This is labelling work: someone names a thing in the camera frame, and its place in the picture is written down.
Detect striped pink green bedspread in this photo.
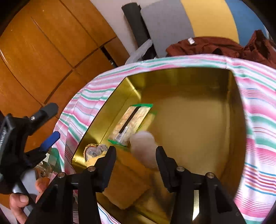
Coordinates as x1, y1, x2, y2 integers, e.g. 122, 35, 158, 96
54, 54, 275, 223

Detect grey yellow blue headboard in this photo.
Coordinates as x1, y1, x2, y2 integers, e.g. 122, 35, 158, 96
141, 1, 269, 57

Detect cracker pack with black stripe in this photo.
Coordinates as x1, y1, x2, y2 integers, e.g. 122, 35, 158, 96
108, 104, 153, 147

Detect gold metal tin box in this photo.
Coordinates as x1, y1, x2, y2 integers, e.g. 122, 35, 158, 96
72, 68, 246, 223

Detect black rolled mat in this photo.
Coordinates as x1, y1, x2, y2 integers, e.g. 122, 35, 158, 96
122, 2, 150, 47

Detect dark red garment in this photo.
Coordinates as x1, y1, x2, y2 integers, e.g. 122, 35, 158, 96
166, 30, 275, 69

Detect wooden wardrobe doors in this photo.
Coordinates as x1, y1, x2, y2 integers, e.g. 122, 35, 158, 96
0, 0, 130, 151

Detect yellow snack bag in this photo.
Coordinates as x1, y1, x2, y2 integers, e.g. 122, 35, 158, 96
83, 144, 108, 167

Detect person's left hand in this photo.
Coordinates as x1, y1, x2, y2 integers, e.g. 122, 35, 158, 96
9, 177, 50, 224

